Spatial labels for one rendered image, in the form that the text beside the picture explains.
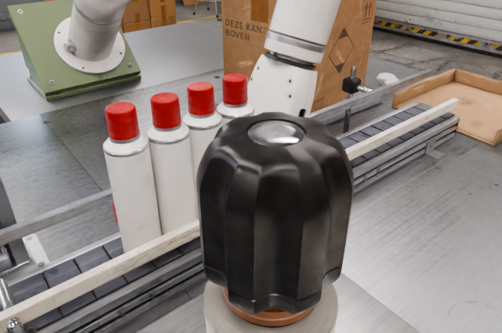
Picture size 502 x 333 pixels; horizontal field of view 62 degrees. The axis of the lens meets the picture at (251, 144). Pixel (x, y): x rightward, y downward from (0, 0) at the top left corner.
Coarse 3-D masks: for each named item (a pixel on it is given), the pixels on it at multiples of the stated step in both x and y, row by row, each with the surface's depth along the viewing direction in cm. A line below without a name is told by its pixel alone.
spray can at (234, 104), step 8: (224, 80) 53; (232, 80) 53; (240, 80) 53; (224, 88) 54; (232, 88) 53; (240, 88) 53; (224, 96) 55; (232, 96) 54; (240, 96) 54; (224, 104) 55; (232, 104) 54; (240, 104) 54; (248, 104) 56; (224, 112) 55; (232, 112) 54; (240, 112) 54; (248, 112) 55; (224, 120) 55
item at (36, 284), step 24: (384, 120) 89; (432, 120) 89; (384, 144) 80; (120, 240) 57; (192, 240) 57; (72, 264) 53; (96, 264) 53; (144, 264) 53; (24, 288) 50; (48, 288) 50; (96, 288) 50; (48, 312) 47; (72, 312) 47
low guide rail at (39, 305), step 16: (432, 112) 85; (400, 128) 79; (368, 144) 74; (192, 224) 55; (160, 240) 52; (176, 240) 53; (128, 256) 50; (144, 256) 51; (96, 272) 48; (112, 272) 49; (64, 288) 45; (80, 288) 47; (32, 304) 44; (48, 304) 45; (0, 320) 42
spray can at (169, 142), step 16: (160, 96) 49; (176, 96) 48; (160, 112) 48; (176, 112) 48; (160, 128) 49; (176, 128) 49; (160, 144) 49; (176, 144) 49; (160, 160) 50; (176, 160) 50; (160, 176) 51; (176, 176) 51; (192, 176) 53; (160, 192) 52; (176, 192) 52; (192, 192) 54; (160, 208) 54; (176, 208) 53; (192, 208) 55; (176, 224) 54
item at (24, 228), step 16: (400, 80) 88; (416, 80) 90; (368, 96) 81; (320, 112) 74; (336, 112) 76; (64, 208) 50; (80, 208) 51; (16, 224) 48; (32, 224) 48; (48, 224) 49; (0, 240) 46
